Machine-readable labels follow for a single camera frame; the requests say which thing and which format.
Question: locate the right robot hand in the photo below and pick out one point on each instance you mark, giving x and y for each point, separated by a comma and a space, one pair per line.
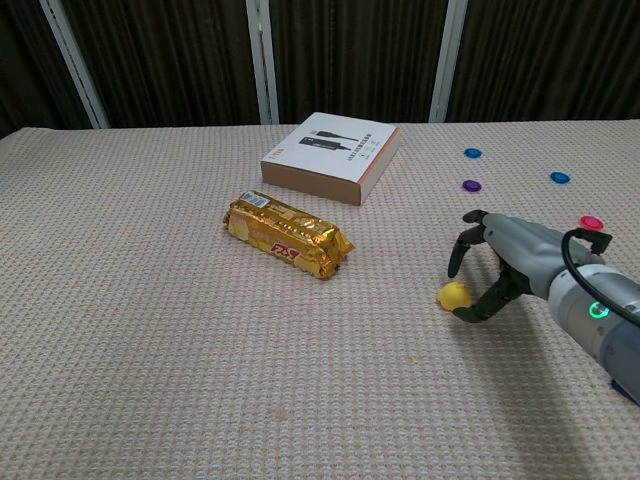
525, 250

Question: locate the black pleated curtain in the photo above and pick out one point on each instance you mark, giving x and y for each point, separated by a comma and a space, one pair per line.
350, 55

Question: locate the aluminium frame post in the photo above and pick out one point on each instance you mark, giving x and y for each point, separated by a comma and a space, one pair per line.
447, 60
262, 60
75, 65

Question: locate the pink plastic disc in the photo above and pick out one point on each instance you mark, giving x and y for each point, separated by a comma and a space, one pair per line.
591, 221

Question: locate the gold foil snack package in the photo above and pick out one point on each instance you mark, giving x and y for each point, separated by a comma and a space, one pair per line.
285, 232

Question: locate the purple plastic disc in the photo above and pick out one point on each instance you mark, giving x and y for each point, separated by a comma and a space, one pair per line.
471, 186

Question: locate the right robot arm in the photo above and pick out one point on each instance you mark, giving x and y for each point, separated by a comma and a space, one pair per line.
615, 330

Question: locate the blue plastic disc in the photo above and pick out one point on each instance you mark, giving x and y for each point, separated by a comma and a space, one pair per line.
473, 152
560, 177

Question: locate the beige woven tablecloth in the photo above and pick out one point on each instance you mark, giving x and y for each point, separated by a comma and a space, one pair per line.
200, 325

